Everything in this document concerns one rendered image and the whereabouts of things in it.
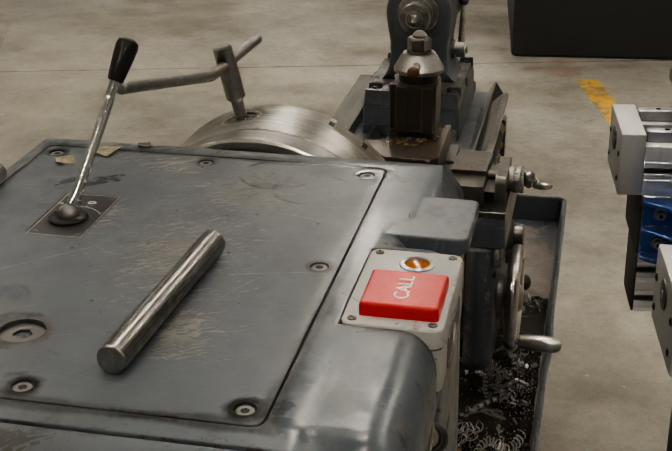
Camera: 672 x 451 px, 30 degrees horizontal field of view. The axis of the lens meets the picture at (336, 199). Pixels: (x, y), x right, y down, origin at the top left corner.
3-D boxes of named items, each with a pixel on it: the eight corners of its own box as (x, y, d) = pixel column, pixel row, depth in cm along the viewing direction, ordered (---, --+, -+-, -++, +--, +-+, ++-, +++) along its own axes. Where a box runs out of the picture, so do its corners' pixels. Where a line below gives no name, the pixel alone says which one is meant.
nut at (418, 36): (430, 56, 195) (430, 34, 194) (404, 54, 196) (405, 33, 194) (433, 49, 198) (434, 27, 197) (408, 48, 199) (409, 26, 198)
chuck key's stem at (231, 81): (243, 139, 144) (216, 44, 140) (260, 137, 144) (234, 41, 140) (236, 146, 142) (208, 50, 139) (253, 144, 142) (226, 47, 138)
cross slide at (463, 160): (505, 211, 195) (506, 183, 194) (240, 190, 204) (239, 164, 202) (513, 172, 210) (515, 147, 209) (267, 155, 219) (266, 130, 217)
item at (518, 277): (523, 382, 204) (531, 252, 195) (461, 376, 206) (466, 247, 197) (534, 308, 228) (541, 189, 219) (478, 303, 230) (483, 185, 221)
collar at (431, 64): (440, 79, 194) (441, 60, 193) (390, 76, 195) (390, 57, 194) (447, 64, 201) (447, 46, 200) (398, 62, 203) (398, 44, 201)
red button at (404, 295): (438, 333, 92) (439, 308, 91) (358, 325, 93) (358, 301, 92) (448, 297, 97) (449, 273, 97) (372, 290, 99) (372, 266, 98)
